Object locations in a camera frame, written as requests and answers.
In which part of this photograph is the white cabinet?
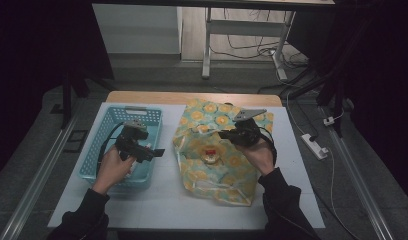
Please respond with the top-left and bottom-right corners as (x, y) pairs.
(91, 3), (184, 56)

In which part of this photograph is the white table mat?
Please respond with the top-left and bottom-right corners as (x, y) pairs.
(47, 102), (326, 231)

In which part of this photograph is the person's left hand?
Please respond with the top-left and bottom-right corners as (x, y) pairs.
(91, 144), (137, 196)

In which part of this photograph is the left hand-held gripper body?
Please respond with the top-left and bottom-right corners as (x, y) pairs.
(114, 119), (157, 163)

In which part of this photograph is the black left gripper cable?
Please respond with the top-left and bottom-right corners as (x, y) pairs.
(95, 121), (127, 175)

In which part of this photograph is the orange fruit print bag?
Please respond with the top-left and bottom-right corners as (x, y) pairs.
(172, 98), (275, 207)

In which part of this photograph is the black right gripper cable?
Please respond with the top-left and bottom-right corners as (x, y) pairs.
(257, 125), (279, 168)

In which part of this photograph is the thick black cable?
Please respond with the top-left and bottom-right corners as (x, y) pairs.
(256, 66), (326, 139)

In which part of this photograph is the black metal stand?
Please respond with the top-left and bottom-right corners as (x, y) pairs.
(316, 64), (352, 138)
(60, 64), (93, 130)

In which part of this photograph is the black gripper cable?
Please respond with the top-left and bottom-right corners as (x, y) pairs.
(95, 121), (127, 175)
(257, 125), (279, 168)

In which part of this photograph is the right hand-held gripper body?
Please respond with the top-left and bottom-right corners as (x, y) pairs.
(229, 108), (270, 148)

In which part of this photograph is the white power strip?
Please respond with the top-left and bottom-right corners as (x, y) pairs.
(300, 133), (330, 161)

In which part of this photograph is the thin white cable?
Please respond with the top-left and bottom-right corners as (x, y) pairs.
(286, 68), (307, 136)

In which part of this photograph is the tangle of black floor cables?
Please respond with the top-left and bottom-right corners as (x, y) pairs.
(210, 8), (310, 68)

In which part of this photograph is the light blue plastic basket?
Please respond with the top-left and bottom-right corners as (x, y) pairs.
(78, 104), (164, 193)

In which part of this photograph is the aluminium frame rail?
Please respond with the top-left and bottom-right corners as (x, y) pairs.
(0, 111), (80, 240)
(320, 106), (397, 240)

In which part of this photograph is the long white cable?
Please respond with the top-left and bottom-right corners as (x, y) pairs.
(326, 148), (360, 240)

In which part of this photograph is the person's right hand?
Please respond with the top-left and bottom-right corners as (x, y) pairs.
(240, 138), (277, 177)

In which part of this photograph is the black curtain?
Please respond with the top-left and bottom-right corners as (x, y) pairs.
(288, 0), (408, 205)
(0, 0), (115, 181)

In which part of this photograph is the white-framed desk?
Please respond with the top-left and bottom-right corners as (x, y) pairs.
(91, 0), (336, 81)

